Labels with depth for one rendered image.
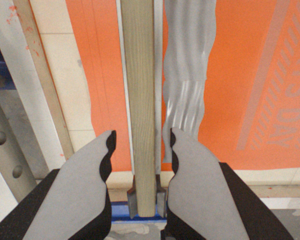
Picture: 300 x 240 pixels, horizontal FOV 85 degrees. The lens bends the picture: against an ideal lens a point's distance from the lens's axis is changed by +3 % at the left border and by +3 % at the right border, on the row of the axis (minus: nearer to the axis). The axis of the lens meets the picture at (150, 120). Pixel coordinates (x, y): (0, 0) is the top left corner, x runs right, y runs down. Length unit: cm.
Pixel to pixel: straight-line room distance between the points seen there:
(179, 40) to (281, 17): 15
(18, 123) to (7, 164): 142
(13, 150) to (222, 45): 38
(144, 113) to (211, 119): 17
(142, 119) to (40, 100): 17
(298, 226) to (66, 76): 305
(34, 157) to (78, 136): 158
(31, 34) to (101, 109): 14
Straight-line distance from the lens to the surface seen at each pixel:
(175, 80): 28
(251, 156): 42
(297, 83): 38
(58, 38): 30
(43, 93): 30
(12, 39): 30
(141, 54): 17
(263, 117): 37
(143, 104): 18
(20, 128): 178
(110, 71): 28
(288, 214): 281
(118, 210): 41
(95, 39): 29
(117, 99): 30
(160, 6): 24
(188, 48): 27
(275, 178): 50
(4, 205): 40
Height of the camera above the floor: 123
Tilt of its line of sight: 63 degrees down
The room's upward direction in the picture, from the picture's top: 178 degrees clockwise
